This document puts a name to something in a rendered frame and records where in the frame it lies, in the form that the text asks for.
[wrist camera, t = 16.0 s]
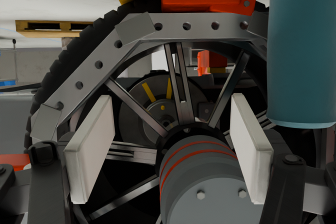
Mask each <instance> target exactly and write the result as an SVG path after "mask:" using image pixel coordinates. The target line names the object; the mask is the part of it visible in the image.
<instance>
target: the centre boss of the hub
mask: <svg viewBox="0 0 336 224"><path fill-rule="evenodd" d="M157 120H158V121H159V122H160V123H162V124H163V125H164V126H165V127H167V126H168V125H170V124H171V123H173V122H175V119H174V118H173V117H172V116H171V115H168V114H164V115H162V116H160V117H159V118H158V119H157Z"/></svg>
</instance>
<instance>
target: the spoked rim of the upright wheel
mask: <svg viewBox="0 0 336 224"><path fill-rule="evenodd" d="M183 48H197V49H203V50H207V51H211V52H214V53H217V54H219V55H222V56H224V57H226V58H227V59H229V60H231V61H233V62H234V63H235V64H234V66H233V68H232V70H231V72H230V74H229V76H228V78H227V80H226V82H225V84H224V86H223V88H222V91H221V93H220V95H219V97H218V99H217V101H216V103H215V105H214V107H213V109H212V111H211V113H210V115H209V117H208V119H207V120H205V119H202V118H198V117H195V114H194V108H193V103H192V97H191V92H190V86H189V81H188V75H187V69H186V64H185V58H184V53H183ZM162 50H164V52H165V57H166V62H167V68H168V73H169V78H170V84H171V89H172V95H173V100H174V105H175V111H176V116H177V120H176V121H174V122H172V123H171V124H169V125H168V126H167V127H165V126H164V125H163V124H162V123H160V122H159V121H158V120H157V119H156V118H155V117H154V116H153V115H152V114H151V113H150V112H149V111H147V110H146V109H145V108H144V107H143V106H142V105H141V104H140V103H139V102H138V101H137V100H136V99H134V98H133V97H132V96H131V95H130V94H129V93H128V92H127V91H126V90H125V89H124V88H123V87H121V86H120V85H119V84H118V83H117V82H116V81H115V80H116V78H117V77H118V76H119V75H120V74H121V73H122V72H123V71H124V70H125V69H127V68H128V67H129V66H130V65H132V64H133V63H135V62H136V61H138V60H140V59H141V58H143V57H145V56H148V55H150V54H152V53H155V52H158V51H162ZM173 54H176V56H177V62H178V67H179V73H180V78H181V84H182V89H183V95H184V100H185V101H181V99H180V93H179V88H178V82H177V77H176V71H175V66H174V60H173ZM243 71H245V72H246V73H247V74H248V75H249V76H250V77H251V78H252V79H253V81H254V82H255V83H256V85H257V86H258V88H259V89H260V91H261V93H262V95H263V97H264V99H265V102H266V104H267V107H268V89H267V58H266V57H265V56H264V55H263V54H262V52H261V51H260V50H259V49H258V48H257V47H256V46H255V45H254V44H253V43H251V42H248V41H199V42H142V43H141V44H140V45H139V46H138V47H137V48H136V49H135V50H134V51H133V52H132V53H131V55H130V56H129V57H128V58H127V59H126V60H125V61H124V62H123V63H122V64H121V65H120V66H119V67H118V68H117V69H116V70H115V71H114V72H113V74H112V75H111V76H110V77H109V78H108V79H107V80H106V81H105V82H104V83H103V84H102V85H101V86H100V87H99V88H98V89H97V90H96V91H95V92H94V94H93V95H92V96H91V97H90V98H89V99H88V100H87V101H86V102H85V103H84V104H83V105H82V106H81V107H80V108H79V109H78V110H77V111H76V112H75V114H74V115H73V116H72V117H71V118H70V119H69V122H68V132H76V131H77V130H78V128H79V127H80V125H81V124H82V122H83V121H84V120H85V118H86V117H87V115H88V114H89V112H90V111H91V109H92V108H93V106H94V105H95V103H96V102H97V100H98V99H99V97H100V96H101V95H106V93H107V91H108V89H109V90H110V91H112V92H113V93H114V94H115V95H116V96H117V97H118V98H119V99H120V100H121V101H122V102H124V103H125V104H126V105H127V106H128V107H129V108H130V109H131V110H132V111H133V112H134V113H136V114H137V115H138V116H139V117H140V118H141V119H142V120H143V121H144V122H145V123H146V124H148V125H149V126H150V127H151V128H152V129H153V130H154V131H155V132H156V133H157V134H158V135H159V137H158V138H157V141H156V143H155V146H153V145H144V144H136V143H127V142H119V141H112V143H111V145H110V148H109V149H112V150H120V151H129V152H134V154H132V153H123V152H114V151H108V153H107V155H106V157H105V160H114V161H123V162H132V163H140V164H149V165H154V169H155V173H156V174H155V175H153V176H151V177H149V178H147V179H145V180H144V181H142V182H140V183H138V184H136V185H134V186H133V187H131V188H129V189H127V190H125V191H123V192H121V193H120V194H118V193H117V192H116V191H115V190H114V189H113V187H112V186H111V184H110V183H109V181H108V180H107V178H106V176H105V174H104V172H103V170H102V168H101V169H100V172H99V174H98V177H97V179H96V181H95V184H94V186H93V189H92V191H91V193H90V196H89V198H88V201H87V202H85V204H74V203H73V208H72V210H73V213H74V215H75V217H76V219H77V221H78V222H79V224H163V222H162V218H161V207H160V208H159V210H158V212H157V214H156V217H154V216H151V215H148V214H146V213H144V212H142V211H140V210H138V209H136V208H135V207H133V206H132V205H130V204H129V203H128V202H129V201H131V200H132V199H134V198H136V197H138V196H140V195H142V194H143V193H145V192H147V191H149V190H151V189H153V188H155V187H156V186H158V185H160V167H161V163H162V160H163V158H164V156H165V154H163V153H162V150H163V149H167V150H169V149H170V148H171V147H172V146H173V145H174V144H175V143H177V142H178V141H180V140H182V139H184V138H187V137H191V136H197V135H204V136H210V137H214V138H216V139H218V140H220V141H222V142H224V143H225V144H226V145H227V146H228V147H229V148H230V149H231V150H232V151H233V149H234V145H233V142H232V138H231V135H230V129H229V130H228V131H226V132H224V133H222V132H221V131H220V130H219V129H218V128H217V127H216V126H217V124H218V122H219V120H220V118H221V116H222V114H223V112H224V110H225V108H226V106H227V104H228V101H229V99H230V97H231V95H232V93H233V91H234V89H235V87H236V85H237V83H238V81H239V79H240V77H241V75H242V73H243ZM260 126H261V128H262V129H263V130H268V129H274V130H275V131H277V132H278V133H280V135H281V136H282V138H283V140H284V141H285V142H286V144H287V145H288V147H289V149H290V150H291V152H292V153H293V154H294V155H297V156H299V157H301V158H303V159H304V160H305V161H306V165H307V166H309V167H313V168H318V169H320V168H321V145H322V131H321V128H293V127H286V126H280V125H276V124H274V123H272V122H271V121H270V120H268V121H266V122H264V123H262V124H260ZM188 128H190V130H189V131H188V132H185V131H184V129H188Z"/></svg>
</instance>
